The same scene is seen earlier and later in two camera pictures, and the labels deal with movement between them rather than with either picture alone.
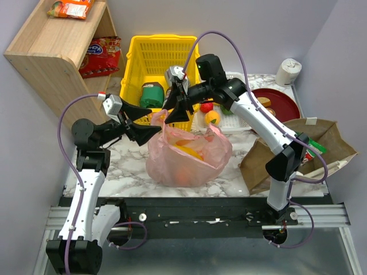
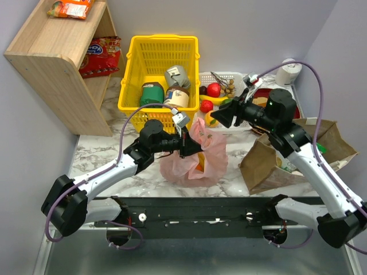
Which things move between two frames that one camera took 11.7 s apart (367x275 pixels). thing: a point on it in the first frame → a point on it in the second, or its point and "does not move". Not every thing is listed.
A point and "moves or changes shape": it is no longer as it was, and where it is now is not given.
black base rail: (203, 217) does not move
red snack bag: (102, 57) does not move
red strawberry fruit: (206, 107) does not move
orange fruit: (184, 176) → (199, 167)
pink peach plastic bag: (180, 160) moves or changes shape
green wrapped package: (152, 95) does not move
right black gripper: (183, 97) → (237, 112)
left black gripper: (125, 121) → (184, 144)
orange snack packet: (75, 9) does not move
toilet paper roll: (288, 71) does not move
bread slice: (264, 101) does not move
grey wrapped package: (170, 77) does not move
